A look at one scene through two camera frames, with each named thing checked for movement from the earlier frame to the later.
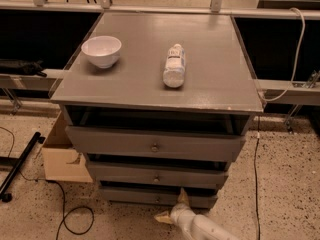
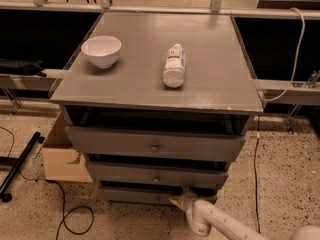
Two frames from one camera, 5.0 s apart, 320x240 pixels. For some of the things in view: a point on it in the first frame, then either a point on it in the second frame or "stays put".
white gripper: (179, 214) -> (187, 199)
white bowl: (103, 50) stays put
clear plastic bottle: (174, 72) stays put
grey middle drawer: (159, 172) stays put
